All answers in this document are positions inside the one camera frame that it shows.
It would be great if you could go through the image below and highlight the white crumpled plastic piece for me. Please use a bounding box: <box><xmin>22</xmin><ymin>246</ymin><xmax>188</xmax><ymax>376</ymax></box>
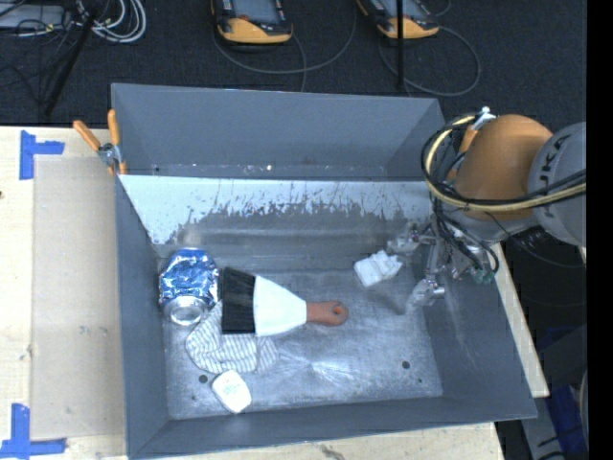
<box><xmin>353</xmin><ymin>249</ymin><xmax>404</xmax><ymax>288</ymax></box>

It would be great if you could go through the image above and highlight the pale cardboard board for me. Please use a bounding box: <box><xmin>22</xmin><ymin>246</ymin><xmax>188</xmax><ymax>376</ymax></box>
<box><xmin>29</xmin><ymin>155</ymin><xmax>126</xmax><ymax>443</ymax></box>

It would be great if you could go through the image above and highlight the crushed blue metal can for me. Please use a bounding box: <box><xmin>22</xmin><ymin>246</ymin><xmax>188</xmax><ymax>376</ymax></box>
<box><xmin>158</xmin><ymin>247</ymin><xmax>222</xmax><ymax>327</ymax></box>

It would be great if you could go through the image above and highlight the small white flat box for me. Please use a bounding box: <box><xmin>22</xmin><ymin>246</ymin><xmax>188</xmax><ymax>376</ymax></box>
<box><xmin>211</xmin><ymin>370</ymin><xmax>253</xmax><ymax>415</ymax></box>

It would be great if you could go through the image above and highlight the white striped cloth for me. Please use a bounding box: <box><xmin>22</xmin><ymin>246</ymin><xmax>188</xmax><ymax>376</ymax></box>
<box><xmin>185</xmin><ymin>299</ymin><xmax>281</xmax><ymax>375</ymax></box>

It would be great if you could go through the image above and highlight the grey metal bin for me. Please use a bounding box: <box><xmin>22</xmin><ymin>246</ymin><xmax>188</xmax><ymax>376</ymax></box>
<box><xmin>109</xmin><ymin>82</ymin><xmax>539</xmax><ymax>460</ymax></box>

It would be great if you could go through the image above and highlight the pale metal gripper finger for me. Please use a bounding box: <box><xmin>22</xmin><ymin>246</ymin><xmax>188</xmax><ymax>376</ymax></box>
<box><xmin>405</xmin><ymin>278</ymin><xmax>447</xmax><ymax>315</ymax></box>
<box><xmin>386</xmin><ymin>230</ymin><xmax>435</xmax><ymax>258</ymax></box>

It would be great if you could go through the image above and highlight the black bristle brush wooden handle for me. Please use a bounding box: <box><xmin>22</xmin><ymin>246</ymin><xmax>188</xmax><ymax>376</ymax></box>
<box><xmin>219</xmin><ymin>265</ymin><xmax>351</xmax><ymax>338</ymax></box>

